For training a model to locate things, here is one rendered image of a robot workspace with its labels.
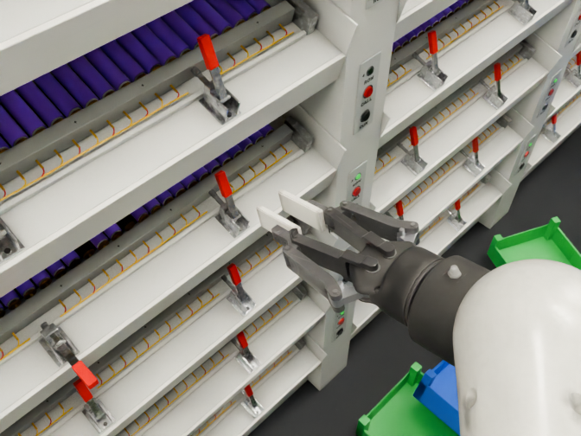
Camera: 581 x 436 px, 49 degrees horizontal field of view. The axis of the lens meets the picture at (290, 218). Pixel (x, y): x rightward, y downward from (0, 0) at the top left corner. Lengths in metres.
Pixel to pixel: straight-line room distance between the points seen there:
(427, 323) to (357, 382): 1.01
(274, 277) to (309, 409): 0.56
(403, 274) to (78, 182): 0.33
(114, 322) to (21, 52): 0.39
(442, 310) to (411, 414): 1.01
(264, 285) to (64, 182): 0.47
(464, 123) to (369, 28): 0.56
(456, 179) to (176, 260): 0.84
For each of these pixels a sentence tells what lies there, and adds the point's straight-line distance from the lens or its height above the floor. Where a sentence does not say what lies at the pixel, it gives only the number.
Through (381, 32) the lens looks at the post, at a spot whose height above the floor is 0.95.
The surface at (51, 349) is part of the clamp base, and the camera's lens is 0.78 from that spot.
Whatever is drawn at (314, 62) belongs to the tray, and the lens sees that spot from 0.79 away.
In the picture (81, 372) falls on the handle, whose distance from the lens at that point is 0.75.
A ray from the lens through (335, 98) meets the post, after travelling 0.86.
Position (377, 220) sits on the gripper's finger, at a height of 0.89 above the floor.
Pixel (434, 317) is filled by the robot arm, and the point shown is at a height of 0.94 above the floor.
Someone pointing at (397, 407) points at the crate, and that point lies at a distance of 1.57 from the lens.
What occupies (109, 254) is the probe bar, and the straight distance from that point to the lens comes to 0.82.
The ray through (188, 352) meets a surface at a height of 0.56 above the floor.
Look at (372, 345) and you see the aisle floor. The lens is 1.64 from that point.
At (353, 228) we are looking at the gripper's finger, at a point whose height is 0.89.
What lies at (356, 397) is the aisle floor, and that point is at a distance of 1.57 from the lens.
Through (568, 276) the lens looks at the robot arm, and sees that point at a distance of 0.43.
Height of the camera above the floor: 1.43
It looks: 50 degrees down
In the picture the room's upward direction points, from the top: straight up
